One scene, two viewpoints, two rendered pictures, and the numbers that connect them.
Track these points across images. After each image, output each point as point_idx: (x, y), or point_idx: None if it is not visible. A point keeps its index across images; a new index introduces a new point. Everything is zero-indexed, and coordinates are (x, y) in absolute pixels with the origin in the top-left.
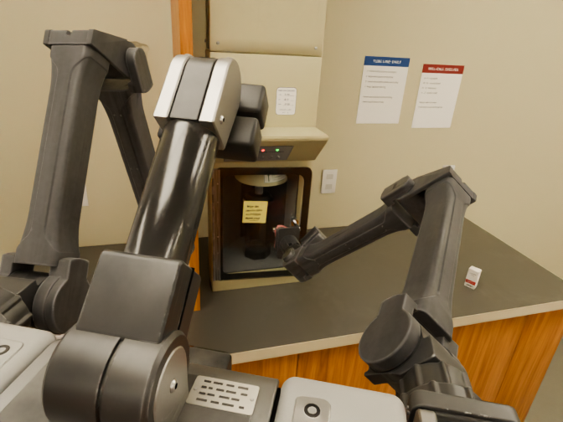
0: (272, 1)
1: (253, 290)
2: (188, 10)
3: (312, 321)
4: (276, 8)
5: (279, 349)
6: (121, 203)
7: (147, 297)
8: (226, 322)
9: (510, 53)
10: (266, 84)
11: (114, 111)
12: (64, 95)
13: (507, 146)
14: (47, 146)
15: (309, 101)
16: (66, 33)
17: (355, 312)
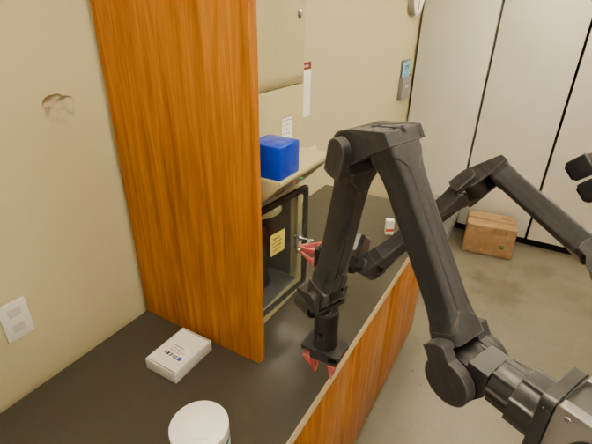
0: (276, 38)
1: (277, 315)
2: (255, 63)
3: (346, 311)
4: (278, 45)
5: (352, 344)
6: (72, 305)
7: None
8: (297, 352)
9: (331, 45)
10: (275, 119)
11: (361, 189)
12: (426, 189)
13: (336, 119)
14: (436, 239)
15: (299, 125)
16: (401, 131)
17: (359, 288)
